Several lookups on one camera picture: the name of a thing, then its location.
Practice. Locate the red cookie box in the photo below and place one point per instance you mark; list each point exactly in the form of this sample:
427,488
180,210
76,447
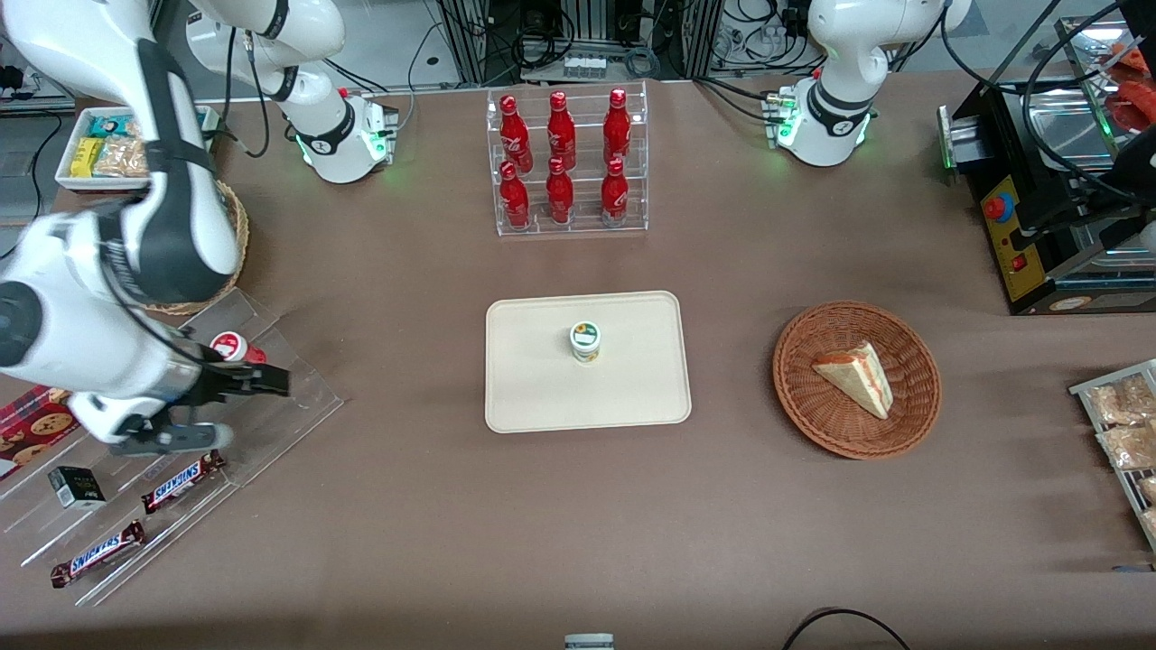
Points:
32,429

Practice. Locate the white power strip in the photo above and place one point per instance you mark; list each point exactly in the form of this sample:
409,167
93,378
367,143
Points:
584,66

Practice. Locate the yellow snack pack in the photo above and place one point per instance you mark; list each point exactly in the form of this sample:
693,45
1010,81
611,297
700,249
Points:
88,158

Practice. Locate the red gum bottle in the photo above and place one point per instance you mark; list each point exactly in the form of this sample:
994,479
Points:
233,346

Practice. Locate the black food warmer machine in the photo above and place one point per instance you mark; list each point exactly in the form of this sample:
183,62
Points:
1039,244

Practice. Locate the clear bag of crackers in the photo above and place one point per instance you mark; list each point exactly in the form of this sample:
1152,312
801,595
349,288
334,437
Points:
122,158

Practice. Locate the wrapped triangle sandwich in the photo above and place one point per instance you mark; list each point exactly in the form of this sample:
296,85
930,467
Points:
858,375

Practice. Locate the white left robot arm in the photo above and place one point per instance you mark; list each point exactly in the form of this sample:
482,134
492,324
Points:
840,108

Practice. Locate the light wicker basket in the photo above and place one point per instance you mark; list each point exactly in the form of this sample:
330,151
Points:
242,235

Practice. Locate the red cola bottle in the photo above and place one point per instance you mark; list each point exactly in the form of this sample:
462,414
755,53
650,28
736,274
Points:
617,126
561,131
515,131
614,194
514,199
559,194

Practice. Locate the clear acrylic stepped stand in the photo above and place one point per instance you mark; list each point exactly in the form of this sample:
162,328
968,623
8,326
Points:
298,415

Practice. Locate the round brown wicker basket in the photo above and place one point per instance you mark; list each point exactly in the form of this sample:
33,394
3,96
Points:
813,415

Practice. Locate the clear acrylic bottle rack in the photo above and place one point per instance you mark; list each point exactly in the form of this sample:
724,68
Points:
578,226

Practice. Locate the white snack bin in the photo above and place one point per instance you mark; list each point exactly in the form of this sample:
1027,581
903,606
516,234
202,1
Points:
72,181

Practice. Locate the red emergency stop button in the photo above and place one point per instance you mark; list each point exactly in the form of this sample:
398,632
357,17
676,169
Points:
998,208

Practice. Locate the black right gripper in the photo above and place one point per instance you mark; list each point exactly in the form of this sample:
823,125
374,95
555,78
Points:
214,384

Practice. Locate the snickers bar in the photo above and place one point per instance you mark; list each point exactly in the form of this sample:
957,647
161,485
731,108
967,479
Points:
97,553
181,481

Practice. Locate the small black box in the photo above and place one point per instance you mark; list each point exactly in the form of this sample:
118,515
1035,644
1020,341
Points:
77,487

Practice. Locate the beige plastic tray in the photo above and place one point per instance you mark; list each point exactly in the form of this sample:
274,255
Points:
632,388

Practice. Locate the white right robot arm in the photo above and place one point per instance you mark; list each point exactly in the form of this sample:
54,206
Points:
81,307

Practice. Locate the clear bag of snacks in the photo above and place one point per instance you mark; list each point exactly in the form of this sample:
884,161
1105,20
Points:
1129,447
1124,402

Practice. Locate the green gum bottle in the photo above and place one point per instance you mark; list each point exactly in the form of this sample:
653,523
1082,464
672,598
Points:
586,341

